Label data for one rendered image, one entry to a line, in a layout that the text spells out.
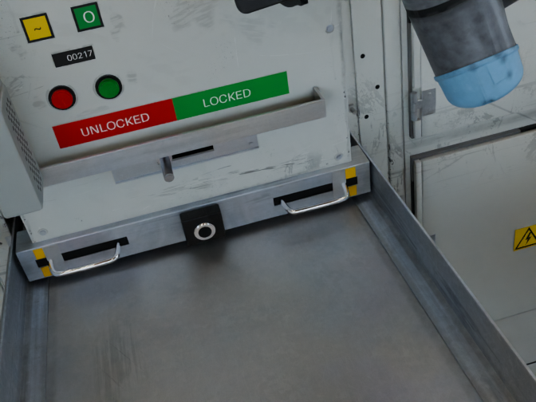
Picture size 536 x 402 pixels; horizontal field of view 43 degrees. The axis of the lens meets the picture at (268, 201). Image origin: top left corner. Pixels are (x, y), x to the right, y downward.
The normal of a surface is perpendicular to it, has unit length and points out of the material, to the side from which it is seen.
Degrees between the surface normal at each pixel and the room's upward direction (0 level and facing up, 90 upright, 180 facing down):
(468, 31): 84
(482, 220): 90
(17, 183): 94
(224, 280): 0
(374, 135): 90
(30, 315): 0
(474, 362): 0
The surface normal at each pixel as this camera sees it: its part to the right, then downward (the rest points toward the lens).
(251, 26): 0.25, 0.58
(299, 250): -0.14, -0.80
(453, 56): -0.44, 0.65
